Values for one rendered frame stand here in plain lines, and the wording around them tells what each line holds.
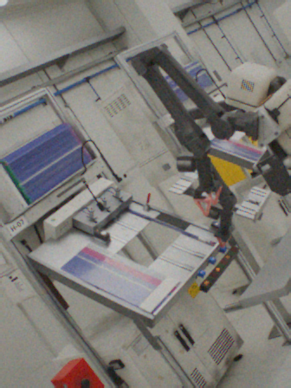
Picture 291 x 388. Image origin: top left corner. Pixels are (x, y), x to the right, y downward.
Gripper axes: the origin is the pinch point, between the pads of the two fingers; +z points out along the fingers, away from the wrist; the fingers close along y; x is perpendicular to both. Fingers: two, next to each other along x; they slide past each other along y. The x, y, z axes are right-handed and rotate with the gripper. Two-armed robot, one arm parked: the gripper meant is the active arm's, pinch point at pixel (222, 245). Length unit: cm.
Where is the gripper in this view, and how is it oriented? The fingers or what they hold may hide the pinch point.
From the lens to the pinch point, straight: 262.1
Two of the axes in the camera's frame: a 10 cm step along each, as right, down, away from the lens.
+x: 8.4, 3.4, -4.2
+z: -0.5, 8.2, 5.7
